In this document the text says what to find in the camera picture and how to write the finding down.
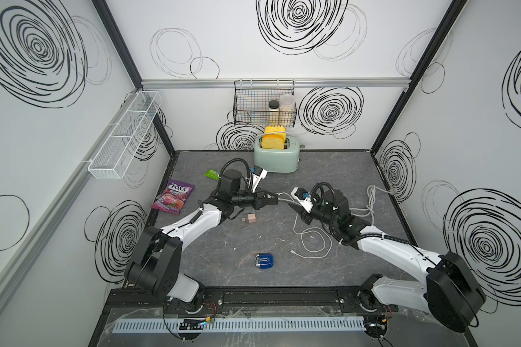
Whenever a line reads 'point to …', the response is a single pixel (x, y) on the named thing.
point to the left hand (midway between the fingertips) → (275, 198)
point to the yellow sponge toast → (274, 141)
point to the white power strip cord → (371, 204)
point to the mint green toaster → (277, 160)
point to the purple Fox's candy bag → (174, 197)
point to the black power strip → (262, 199)
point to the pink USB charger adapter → (251, 218)
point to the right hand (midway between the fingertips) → (293, 199)
